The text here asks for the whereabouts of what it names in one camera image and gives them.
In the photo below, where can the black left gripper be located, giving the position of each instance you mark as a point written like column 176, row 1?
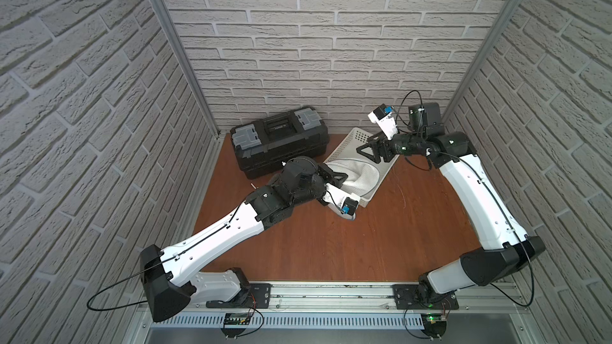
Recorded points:
column 332, row 177

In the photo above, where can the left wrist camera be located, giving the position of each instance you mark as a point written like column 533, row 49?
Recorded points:
column 341, row 203

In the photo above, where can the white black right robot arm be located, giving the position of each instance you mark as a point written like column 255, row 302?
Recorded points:
column 506, row 247

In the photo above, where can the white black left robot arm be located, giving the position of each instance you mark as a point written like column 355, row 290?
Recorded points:
column 172, row 277

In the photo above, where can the left controller board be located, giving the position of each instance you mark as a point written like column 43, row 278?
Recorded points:
column 236, row 324

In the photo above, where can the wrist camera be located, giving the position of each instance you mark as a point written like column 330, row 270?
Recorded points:
column 341, row 203
column 383, row 117

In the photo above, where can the aluminium corner post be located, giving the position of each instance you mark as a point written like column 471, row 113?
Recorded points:
column 168, row 26
column 489, row 42

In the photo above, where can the right controller board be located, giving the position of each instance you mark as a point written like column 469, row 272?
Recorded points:
column 434, row 326

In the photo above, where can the right aluminium corner post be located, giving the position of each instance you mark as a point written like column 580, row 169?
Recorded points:
column 489, row 42

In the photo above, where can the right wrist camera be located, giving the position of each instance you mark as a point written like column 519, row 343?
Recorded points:
column 383, row 117

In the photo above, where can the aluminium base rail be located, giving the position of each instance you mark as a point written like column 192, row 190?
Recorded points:
column 335, row 306

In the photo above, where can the white perforated plastic basket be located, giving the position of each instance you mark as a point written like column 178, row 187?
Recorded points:
column 346, row 150

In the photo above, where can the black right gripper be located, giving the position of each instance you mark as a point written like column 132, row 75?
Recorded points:
column 381, row 142

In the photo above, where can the black plastic toolbox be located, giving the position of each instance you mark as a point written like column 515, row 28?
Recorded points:
column 263, row 146

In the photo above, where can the left aluminium corner post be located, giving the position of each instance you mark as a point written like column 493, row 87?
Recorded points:
column 168, row 26

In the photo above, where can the controller board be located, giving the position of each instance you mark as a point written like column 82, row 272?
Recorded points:
column 236, row 324
column 434, row 326

